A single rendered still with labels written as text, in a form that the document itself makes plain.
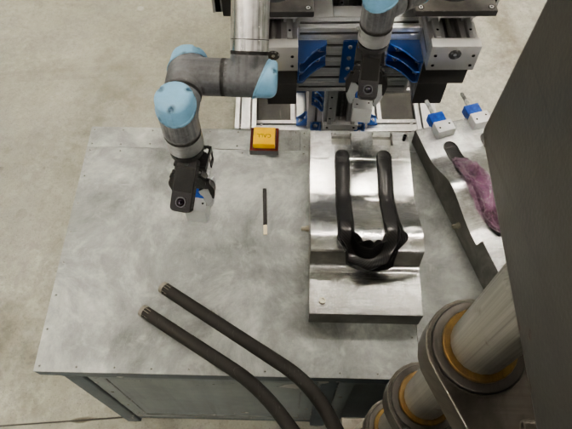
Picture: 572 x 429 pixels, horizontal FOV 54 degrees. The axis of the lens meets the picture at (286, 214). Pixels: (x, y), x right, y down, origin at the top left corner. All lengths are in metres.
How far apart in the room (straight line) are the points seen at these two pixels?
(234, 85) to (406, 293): 0.62
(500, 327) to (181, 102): 0.74
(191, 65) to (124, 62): 1.91
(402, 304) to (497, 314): 0.87
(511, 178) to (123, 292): 1.21
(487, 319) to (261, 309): 0.93
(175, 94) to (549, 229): 0.86
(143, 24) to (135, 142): 1.61
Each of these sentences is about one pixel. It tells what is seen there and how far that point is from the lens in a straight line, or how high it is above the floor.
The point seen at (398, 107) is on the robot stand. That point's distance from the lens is 2.51.
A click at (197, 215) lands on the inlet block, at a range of 1.34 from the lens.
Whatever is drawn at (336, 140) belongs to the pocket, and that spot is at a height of 0.86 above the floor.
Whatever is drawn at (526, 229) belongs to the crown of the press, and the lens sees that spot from 0.31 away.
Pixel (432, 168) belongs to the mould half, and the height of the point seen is 0.84.
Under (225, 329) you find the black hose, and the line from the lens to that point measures 1.28.
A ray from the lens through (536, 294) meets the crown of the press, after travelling 0.30.
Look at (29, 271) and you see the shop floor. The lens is 2.51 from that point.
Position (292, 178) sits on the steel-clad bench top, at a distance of 1.54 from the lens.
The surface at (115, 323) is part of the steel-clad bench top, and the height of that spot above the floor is 0.80.
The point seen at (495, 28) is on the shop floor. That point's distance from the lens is 3.29.
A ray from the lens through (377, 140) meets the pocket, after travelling 1.56.
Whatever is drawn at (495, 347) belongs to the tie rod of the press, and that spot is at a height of 1.62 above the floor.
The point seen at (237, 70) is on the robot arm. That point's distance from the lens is 1.13.
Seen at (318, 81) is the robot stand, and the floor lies 0.73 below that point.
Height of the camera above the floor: 2.09
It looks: 61 degrees down
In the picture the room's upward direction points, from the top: straight up
